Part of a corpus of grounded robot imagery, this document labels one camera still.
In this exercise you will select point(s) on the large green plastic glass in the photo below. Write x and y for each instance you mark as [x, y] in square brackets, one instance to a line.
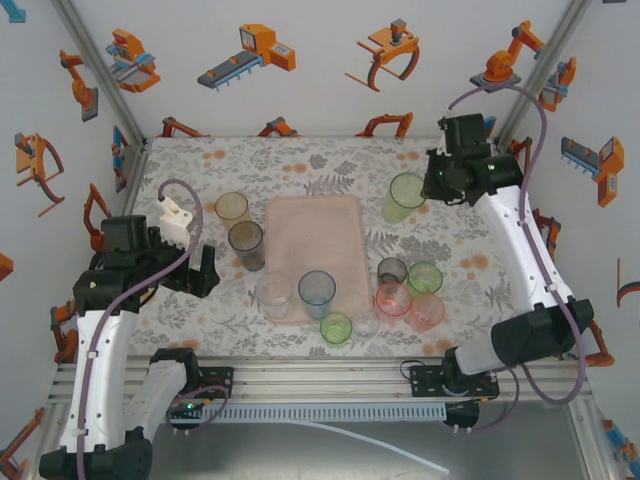
[402, 195]

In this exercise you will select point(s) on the tall grey plastic glass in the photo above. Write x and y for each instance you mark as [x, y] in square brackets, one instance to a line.
[246, 245]

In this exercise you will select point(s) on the orange plastic glass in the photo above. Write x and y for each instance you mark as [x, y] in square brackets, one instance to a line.
[231, 205]

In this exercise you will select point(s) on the large clear plastic glass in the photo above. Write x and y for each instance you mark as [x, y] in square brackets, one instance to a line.
[275, 295]

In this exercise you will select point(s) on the medium green plastic glass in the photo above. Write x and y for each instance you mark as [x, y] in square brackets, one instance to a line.
[425, 276]

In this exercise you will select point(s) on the small grey plastic glass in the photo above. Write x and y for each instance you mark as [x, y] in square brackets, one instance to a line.
[392, 270]

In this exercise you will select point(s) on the pink faceted plastic glass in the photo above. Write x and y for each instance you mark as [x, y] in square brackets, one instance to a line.
[393, 299]

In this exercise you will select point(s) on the blue plastic glass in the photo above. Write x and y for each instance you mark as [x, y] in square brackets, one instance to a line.
[317, 295]

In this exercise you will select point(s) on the salmon dimpled plastic glass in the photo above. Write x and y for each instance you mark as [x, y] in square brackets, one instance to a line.
[427, 312]

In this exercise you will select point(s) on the small green plastic glass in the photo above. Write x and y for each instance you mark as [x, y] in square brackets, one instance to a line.
[336, 330]

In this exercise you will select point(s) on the small clear plastic glass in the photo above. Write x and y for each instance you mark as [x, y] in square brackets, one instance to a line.
[366, 327]

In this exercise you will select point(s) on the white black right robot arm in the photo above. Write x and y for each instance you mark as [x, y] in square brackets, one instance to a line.
[510, 240]

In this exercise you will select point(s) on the pink plastic tray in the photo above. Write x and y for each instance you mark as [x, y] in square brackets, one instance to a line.
[315, 235]

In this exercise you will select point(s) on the floral table cover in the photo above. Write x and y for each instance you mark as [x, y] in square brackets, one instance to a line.
[450, 240]

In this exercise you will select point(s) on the grey metal shelf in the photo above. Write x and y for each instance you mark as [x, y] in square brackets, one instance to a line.
[300, 455]

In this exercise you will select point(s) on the white plastic tube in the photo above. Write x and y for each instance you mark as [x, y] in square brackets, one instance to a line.
[370, 439]

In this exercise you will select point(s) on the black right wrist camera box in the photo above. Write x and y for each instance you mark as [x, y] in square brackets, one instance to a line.
[465, 132]

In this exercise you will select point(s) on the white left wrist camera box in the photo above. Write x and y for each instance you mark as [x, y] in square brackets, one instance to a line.
[170, 220]

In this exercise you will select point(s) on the aluminium table edge rail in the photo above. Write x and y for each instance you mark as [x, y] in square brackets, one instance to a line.
[131, 170]

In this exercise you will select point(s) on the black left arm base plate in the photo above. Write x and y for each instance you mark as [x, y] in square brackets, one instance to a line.
[220, 380]

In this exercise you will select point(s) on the aluminium frame post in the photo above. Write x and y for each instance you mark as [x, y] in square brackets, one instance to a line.
[97, 65]
[547, 65]

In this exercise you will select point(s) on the wide aluminium profile rail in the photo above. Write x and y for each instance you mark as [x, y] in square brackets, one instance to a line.
[325, 380]

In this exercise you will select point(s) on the aluminium frame leg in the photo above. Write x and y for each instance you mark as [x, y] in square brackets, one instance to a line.
[50, 425]
[592, 440]

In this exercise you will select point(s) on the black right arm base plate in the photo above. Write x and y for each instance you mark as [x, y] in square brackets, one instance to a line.
[425, 382]

